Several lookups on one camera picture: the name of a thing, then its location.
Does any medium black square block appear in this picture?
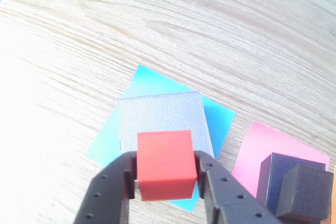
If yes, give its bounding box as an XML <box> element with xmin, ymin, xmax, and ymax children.
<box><xmin>256</xmin><ymin>152</ymin><xmax>327</xmax><ymax>216</ymax></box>

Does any small red cube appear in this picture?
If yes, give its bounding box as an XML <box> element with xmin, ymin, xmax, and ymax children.
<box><xmin>136</xmin><ymin>130</ymin><xmax>198</xmax><ymax>202</ymax></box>

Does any orange paper sheet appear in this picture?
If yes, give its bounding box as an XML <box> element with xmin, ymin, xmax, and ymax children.
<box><xmin>314</xmin><ymin>165</ymin><xmax>336</xmax><ymax>224</ymax></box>

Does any blue paper sheet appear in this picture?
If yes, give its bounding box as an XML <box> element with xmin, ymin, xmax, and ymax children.
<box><xmin>85</xmin><ymin>64</ymin><xmax>236</xmax><ymax>213</ymax></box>

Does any small dark grey cube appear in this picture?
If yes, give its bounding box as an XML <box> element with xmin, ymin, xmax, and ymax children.
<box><xmin>275</xmin><ymin>163</ymin><xmax>334</xmax><ymax>222</ymax></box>

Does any large grey square block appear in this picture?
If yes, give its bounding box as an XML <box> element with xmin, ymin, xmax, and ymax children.
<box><xmin>116</xmin><ymin>90</ymin><xmax>215</xmax><ymax>159</ymax></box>

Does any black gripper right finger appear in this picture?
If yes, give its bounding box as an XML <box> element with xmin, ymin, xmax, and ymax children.
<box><xmin>193</xmin><ymin>150</ymin><xmax>286</xmax><ymax>224</ymax></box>

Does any pink paper sheet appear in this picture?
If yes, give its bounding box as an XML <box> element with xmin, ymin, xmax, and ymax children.
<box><xmin>231</xmin><ymin>121</ymin><xmax>331</xmax><ymax>199</ymax></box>

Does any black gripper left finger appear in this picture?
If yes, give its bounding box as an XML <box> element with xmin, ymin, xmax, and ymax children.
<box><xmin>72</xmin><ymin>150</ymin><xmax>139</xmax><ymax>224</ymax></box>

